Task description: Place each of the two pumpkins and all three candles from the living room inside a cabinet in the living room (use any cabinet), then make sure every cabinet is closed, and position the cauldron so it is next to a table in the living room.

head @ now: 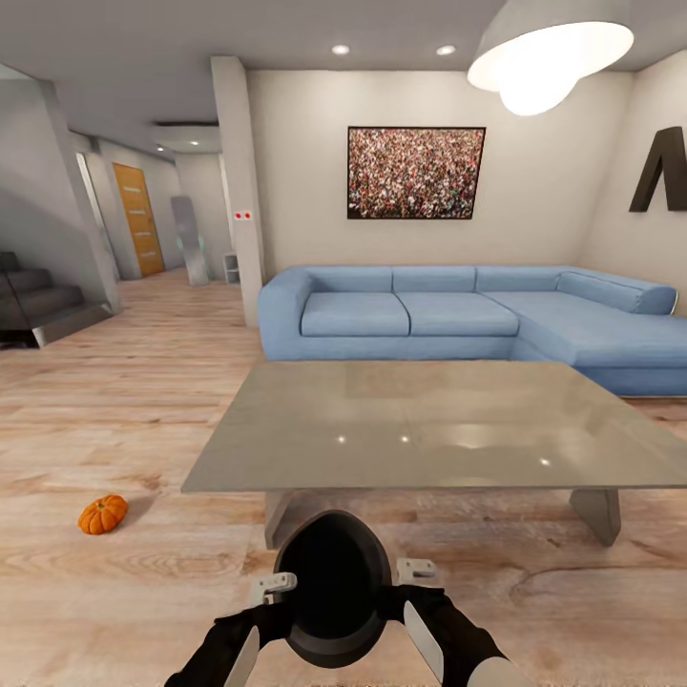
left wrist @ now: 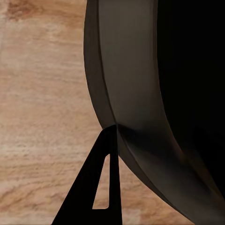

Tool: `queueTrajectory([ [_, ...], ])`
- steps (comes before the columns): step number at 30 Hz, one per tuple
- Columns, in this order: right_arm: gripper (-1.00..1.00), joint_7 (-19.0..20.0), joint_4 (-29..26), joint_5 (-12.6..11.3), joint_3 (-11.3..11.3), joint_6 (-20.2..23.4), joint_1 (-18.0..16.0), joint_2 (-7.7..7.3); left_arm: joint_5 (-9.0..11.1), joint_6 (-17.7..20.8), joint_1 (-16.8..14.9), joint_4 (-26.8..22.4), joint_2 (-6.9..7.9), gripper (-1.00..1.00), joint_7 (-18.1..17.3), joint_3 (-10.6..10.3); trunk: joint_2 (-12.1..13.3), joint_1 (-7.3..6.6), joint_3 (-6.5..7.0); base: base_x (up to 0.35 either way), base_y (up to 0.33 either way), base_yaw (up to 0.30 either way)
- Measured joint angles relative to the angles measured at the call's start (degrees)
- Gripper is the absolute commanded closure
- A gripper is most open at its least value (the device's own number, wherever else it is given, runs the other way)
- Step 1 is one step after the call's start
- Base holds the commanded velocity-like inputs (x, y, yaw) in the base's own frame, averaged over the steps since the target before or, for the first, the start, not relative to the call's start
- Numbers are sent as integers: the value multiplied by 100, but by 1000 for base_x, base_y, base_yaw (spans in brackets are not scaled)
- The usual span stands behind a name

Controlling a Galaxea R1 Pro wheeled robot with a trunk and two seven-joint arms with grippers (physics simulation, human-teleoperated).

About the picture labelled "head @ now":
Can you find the pumpkin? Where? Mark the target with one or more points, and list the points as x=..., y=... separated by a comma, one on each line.
x=103, y=515

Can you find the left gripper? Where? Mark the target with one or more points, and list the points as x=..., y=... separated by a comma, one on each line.
x=278, y=618

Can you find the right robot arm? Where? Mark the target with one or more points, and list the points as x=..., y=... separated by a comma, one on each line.
x=457, y=652

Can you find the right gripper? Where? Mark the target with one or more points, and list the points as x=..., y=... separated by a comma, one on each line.
x=386, y=600

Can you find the cauldron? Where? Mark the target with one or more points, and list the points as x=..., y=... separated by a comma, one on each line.
x=339, y=562

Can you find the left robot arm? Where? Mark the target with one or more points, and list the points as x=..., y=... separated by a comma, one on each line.
x=230, y=649

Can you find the standing mirror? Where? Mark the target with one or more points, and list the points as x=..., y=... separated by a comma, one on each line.
x=190, y=241

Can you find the stairs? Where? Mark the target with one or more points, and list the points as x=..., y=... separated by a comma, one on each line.
x=34, y=311

